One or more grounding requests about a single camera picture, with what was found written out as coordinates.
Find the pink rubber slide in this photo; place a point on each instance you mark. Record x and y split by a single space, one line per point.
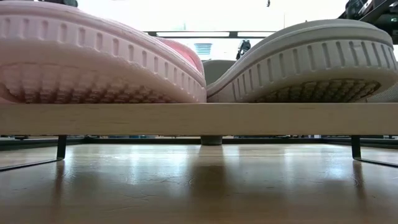
93 62

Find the grey rubber slide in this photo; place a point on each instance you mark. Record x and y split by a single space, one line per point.
385 93
311 56

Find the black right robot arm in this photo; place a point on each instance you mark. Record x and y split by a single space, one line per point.
373 12

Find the white blue striped container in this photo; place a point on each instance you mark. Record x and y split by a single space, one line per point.
202 49

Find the black background device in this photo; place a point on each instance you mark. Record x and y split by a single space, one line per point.
244 48

